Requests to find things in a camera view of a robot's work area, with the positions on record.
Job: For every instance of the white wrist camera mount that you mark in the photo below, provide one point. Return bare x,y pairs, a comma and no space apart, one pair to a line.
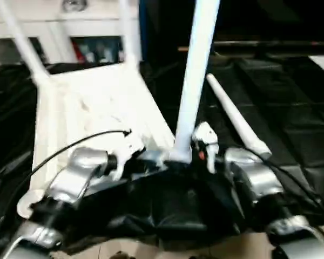
208,137
127,151

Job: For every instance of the red packet behind glass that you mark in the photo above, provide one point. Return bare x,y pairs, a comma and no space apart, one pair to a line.
77,51

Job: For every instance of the black work mat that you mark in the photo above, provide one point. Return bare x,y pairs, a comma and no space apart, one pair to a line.
259,121

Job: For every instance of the white plastic table leg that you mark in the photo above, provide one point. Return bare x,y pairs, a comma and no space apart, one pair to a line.
197,67
131,35
24,43
237,116

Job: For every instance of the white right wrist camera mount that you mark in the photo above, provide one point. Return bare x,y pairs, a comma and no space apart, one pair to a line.
208,137

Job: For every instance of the patterned bowl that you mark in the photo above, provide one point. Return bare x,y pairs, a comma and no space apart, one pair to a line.
74,5

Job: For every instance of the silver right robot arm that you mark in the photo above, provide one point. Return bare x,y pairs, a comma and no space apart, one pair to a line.
259,172

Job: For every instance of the white glass-door cabinet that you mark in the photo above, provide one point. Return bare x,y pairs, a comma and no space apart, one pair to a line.
43,24

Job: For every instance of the dark blue upright post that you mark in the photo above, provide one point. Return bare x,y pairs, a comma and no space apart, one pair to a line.
143,29

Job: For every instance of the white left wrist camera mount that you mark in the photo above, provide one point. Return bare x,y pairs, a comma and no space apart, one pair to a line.
127,151

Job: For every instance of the white plastic table top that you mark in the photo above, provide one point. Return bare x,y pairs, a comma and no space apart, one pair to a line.
97,94

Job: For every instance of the small yellow label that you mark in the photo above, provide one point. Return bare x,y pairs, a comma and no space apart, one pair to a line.
183,49

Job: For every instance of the dark robot foot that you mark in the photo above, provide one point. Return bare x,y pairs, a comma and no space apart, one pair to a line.
120,255

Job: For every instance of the long black bar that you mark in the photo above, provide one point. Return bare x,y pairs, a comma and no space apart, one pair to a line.
272,46

